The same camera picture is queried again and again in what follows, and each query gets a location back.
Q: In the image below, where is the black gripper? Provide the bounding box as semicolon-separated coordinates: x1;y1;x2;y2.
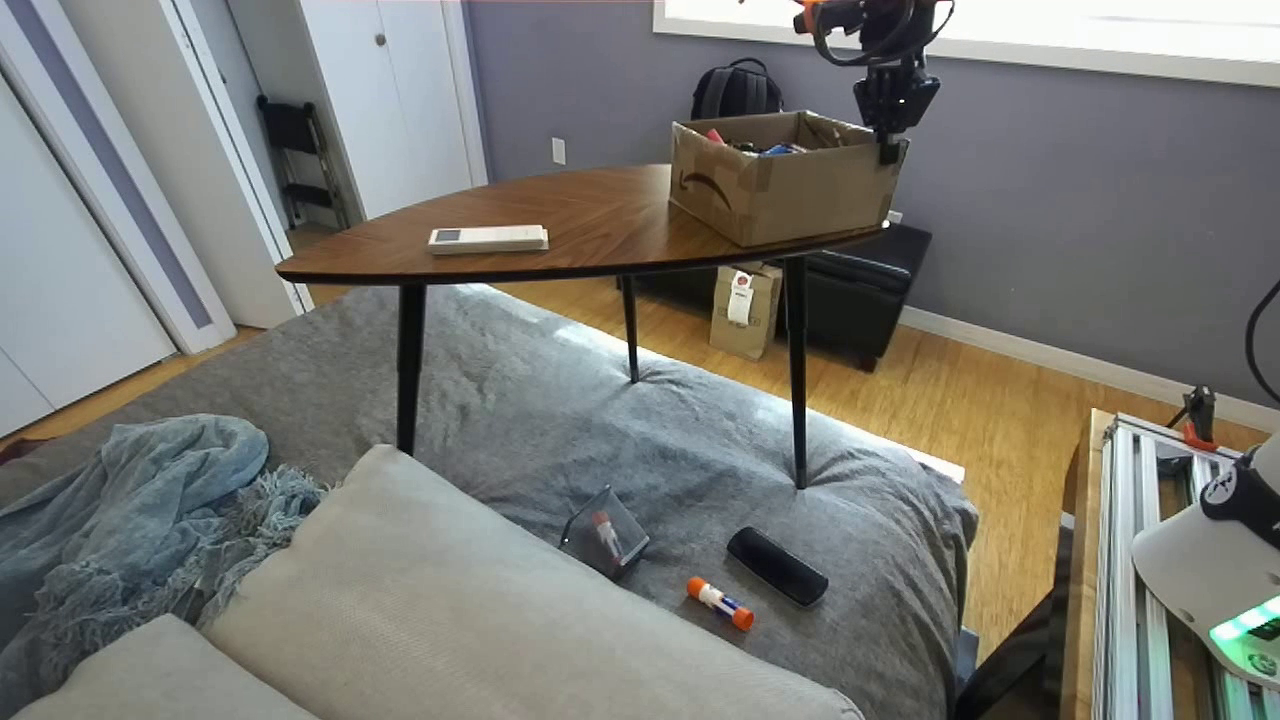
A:
852;54;945;173

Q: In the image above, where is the brown cardboard box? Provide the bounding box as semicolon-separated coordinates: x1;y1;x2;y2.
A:
667;109;911;254

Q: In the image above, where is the small clear plastic box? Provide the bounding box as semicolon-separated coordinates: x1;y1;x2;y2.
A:
555;495;654;582

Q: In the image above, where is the black ottoman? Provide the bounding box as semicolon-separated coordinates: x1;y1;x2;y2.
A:
622;216;936;378

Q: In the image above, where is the black backpack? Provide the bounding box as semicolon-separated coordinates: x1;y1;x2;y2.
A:
688;54;788;123

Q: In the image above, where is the white paper tag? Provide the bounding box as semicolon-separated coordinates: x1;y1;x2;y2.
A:
722;270;760;328

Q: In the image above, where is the brown wooden three-legged table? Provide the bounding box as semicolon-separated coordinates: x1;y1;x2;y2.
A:
273;162;894;492

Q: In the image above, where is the grey bed cover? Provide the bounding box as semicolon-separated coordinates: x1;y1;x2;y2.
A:
0;280;984;720

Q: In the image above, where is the orange black clamp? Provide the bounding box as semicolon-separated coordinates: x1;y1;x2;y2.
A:
1170;385;1219;451

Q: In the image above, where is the white remote control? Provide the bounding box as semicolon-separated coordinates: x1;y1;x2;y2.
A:
422;220;553;262

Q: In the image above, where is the wooden base board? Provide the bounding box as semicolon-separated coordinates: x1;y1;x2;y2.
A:
1054;404;1116;720

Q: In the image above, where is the orange white glue stick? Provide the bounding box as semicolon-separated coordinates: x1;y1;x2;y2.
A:
682;572;760;638

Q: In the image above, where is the white closet door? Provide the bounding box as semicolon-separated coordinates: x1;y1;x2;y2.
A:
297;0;493;223

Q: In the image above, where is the black bag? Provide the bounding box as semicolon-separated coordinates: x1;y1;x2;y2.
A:
951;584;1072;720

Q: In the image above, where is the dark shoe rack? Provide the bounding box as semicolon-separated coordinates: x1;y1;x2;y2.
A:
256;91;352;232

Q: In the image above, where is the large light grey pillow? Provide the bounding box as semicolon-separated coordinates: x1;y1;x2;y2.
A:
197;441;872;720

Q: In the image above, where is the white sliding door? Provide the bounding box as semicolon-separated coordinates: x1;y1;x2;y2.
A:
0;0;238;437

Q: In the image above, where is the blue-grey crumpled blanket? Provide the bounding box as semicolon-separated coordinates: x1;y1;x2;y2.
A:
0;412;328;712

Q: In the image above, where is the small light grey pillow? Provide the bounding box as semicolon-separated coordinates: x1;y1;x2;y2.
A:
11;612;314;720

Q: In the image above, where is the white window frame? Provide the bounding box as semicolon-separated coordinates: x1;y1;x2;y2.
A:
646;0;1280;91

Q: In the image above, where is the black cable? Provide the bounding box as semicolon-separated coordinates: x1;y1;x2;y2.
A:
1241;273;1280;412

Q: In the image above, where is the aluminium profile frame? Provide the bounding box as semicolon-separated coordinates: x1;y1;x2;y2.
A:
1091;410;1280;720

